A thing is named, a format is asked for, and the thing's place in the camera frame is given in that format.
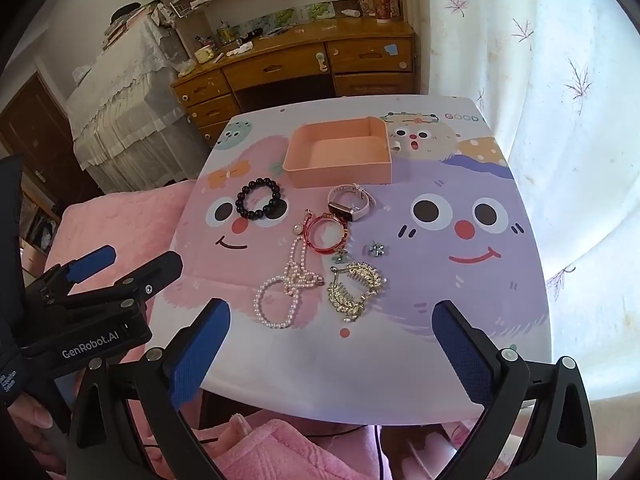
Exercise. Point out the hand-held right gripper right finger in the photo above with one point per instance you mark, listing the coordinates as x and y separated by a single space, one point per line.
462 355

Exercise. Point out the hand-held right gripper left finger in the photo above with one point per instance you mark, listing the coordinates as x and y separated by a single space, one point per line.
200 350

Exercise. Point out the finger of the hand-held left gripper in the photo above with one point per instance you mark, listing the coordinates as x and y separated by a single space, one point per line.
150 277
92 262

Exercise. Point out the gold leaf hair clip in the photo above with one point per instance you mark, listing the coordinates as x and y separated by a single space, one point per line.
360 280

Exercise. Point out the small silver flower charm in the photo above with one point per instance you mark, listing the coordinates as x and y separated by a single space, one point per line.
375 249

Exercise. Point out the small green flower charm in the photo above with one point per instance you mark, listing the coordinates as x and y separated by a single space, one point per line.
341 256

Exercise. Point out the red bangle watch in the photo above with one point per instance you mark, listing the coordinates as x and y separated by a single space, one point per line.
308 234

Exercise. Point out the smart watch with pale band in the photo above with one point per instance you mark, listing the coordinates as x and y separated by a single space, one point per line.
341 212

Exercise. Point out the pink plastic box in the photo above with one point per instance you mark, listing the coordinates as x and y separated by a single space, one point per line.
340 172

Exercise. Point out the person's left hand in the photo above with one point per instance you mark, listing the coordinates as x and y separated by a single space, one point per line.
30 415

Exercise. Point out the pink blanket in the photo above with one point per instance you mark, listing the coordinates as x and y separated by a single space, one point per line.
125 220

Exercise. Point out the cartoon print table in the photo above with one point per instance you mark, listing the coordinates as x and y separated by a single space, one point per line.
350 370

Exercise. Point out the pink fluffy cloth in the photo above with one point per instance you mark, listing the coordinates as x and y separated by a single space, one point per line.
280 452

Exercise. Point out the dark wooden door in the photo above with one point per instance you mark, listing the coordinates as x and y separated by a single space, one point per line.
35 130

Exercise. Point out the white lace cover cloth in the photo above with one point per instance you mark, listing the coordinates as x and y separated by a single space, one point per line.
125 90

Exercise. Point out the yellow mug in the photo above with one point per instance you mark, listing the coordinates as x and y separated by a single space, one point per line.
205 55

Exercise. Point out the white crumpled cloth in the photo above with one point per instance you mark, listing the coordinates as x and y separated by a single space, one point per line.
240 50

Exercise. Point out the wooden desk with drawers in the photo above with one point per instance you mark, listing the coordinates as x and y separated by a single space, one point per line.
280 67

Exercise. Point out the white printed curtain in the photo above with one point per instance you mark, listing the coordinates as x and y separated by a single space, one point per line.
550 110

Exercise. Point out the black tube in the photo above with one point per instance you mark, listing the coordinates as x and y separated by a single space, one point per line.
252 33

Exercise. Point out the small white bottle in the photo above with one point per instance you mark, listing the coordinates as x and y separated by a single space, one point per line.
351 12

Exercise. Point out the red and white cup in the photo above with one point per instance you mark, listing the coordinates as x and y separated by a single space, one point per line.
381 7

